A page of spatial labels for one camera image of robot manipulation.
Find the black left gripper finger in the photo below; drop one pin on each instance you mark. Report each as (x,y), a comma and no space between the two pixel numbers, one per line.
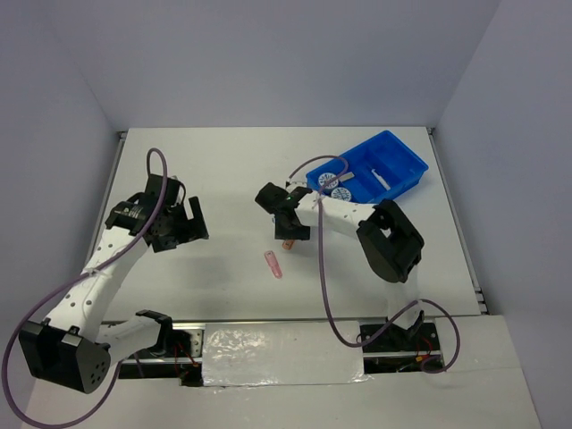
(197,225)
(169,236)

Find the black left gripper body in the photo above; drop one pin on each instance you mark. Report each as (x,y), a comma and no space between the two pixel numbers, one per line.
(177,222)

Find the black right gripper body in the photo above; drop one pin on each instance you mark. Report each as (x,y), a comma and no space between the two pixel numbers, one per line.
(293,231)

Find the orange utility knife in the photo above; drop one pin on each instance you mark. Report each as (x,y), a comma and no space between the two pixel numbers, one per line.
(288,244)

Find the pink utility knife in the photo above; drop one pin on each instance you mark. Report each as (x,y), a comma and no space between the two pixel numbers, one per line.
(273,264)

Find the blue tape roll jar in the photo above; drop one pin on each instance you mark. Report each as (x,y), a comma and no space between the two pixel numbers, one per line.
(342,194)

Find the grey metal blade case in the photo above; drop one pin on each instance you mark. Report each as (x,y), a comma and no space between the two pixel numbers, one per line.
(347,176)

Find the blue capped white marker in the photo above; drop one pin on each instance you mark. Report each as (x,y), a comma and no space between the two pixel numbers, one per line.
(380,179)

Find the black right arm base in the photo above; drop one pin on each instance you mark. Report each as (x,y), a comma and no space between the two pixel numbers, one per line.
(398,351)

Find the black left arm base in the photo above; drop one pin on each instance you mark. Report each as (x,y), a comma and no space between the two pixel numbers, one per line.
(180,363)

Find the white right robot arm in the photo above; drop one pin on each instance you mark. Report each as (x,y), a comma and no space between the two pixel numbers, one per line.
(391,243)

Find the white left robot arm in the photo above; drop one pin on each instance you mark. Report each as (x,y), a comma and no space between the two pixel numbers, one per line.
(72,347)

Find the blue plastic sorting bin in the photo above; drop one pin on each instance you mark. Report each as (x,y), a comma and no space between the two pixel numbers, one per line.
(400,166)

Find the silver foil cover plate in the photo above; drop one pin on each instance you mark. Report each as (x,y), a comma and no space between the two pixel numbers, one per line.
(269,354)

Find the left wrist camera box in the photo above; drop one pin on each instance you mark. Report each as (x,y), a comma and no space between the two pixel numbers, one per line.
(179,191)

